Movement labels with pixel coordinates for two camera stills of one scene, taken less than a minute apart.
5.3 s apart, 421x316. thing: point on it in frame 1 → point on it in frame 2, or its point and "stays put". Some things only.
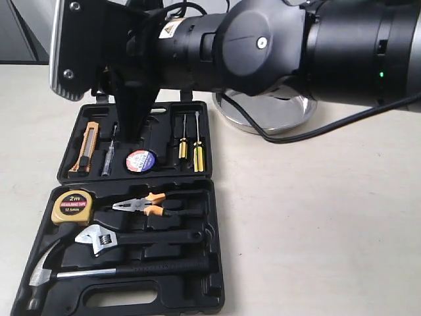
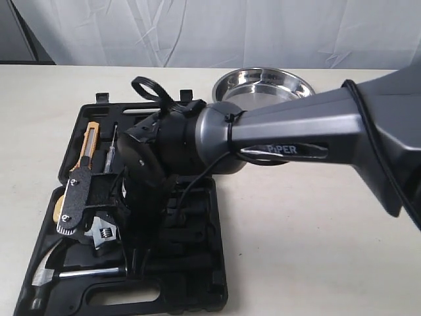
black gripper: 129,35 → 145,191
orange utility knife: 82,162 stays put
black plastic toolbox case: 131,228 stays put
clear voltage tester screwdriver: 106,168 stays put
